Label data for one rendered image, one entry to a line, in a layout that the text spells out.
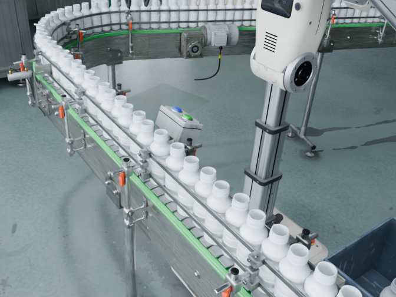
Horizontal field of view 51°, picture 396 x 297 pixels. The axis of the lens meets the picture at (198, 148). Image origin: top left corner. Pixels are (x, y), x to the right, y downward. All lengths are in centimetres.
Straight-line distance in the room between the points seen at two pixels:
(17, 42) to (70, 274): 247
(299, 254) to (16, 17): 361
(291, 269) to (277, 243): 6
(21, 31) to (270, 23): 298
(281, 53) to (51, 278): 159
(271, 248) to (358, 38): 254
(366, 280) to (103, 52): 182
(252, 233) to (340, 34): 241
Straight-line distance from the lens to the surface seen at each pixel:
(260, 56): 159
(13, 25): 414
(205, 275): 106
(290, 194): 292
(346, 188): 313
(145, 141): 118
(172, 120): 132
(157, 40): 260
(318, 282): 82
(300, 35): 148
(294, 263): 83
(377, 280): 147
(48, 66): 182
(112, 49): 255
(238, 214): 92
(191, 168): 102
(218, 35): 252
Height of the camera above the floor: 173
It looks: 32 degrees down
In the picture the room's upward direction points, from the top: 4 degrees clockwise
